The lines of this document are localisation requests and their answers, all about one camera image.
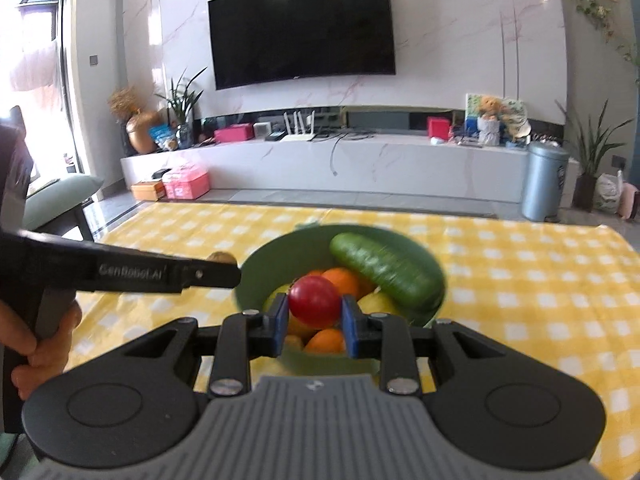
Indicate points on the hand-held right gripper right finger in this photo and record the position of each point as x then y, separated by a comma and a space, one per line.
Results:
350, 327

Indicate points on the black wall television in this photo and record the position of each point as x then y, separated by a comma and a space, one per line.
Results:
300, 30

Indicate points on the yellow checkered tablecloth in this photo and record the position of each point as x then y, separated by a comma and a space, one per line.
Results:
525, 285

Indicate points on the green cucumber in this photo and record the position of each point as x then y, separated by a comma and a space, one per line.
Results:
385, 272

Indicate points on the grey-blue trash can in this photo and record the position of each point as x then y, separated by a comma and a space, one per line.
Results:
545, 182

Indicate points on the red box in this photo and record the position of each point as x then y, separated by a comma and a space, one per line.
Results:
438, 127

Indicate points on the colourful picture board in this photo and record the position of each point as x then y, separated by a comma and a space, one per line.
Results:
515, 115

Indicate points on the dried flowers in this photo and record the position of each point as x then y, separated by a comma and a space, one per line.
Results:
123, 102

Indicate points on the white router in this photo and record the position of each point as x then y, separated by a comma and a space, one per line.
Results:
299, 135

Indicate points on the pink storage boxes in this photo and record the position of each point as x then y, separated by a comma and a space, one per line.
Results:
186, 184

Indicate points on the long-leaved floor plant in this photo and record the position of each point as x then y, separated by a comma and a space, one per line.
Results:
590, 155

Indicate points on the copper vase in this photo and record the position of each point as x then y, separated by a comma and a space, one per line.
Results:
142, 135

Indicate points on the dark wall switch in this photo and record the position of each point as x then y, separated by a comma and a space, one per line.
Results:
93, 60

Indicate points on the pink box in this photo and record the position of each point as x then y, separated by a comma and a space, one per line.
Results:
234, 133

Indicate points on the orange box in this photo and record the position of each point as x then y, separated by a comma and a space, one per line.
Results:
148, 191

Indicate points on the green bowl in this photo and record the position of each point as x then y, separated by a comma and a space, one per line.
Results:
280, 255

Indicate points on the person's left hand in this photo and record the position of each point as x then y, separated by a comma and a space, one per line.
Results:
50, 360

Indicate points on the small white clock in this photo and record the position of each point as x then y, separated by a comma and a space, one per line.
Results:
262, 130

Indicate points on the long-leaved plant in glass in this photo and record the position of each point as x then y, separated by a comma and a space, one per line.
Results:
181, 115

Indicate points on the mango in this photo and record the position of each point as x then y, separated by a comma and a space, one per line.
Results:
275, 297

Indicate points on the white marble tv cabinet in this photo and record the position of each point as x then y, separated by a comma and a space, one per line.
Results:
410, 165

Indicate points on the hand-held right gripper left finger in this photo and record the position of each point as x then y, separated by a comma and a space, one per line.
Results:
281, 327

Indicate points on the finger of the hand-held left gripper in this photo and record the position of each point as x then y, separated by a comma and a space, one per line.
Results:
212, 276

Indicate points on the teddy bear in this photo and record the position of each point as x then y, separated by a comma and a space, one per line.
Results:
490, 106

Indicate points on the pink heater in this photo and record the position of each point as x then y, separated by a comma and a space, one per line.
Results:
630, 201

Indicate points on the red tomato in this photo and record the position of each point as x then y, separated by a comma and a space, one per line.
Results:
315, 302

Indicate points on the blue snack bag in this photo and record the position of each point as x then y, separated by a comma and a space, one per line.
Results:
161, 137

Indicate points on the hanging vine plant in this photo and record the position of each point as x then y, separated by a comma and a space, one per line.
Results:
597, 15

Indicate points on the green cushioned chair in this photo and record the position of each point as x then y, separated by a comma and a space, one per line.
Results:
57, 197

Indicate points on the white plastic bag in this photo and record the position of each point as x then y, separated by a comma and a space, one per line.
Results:
607, 194

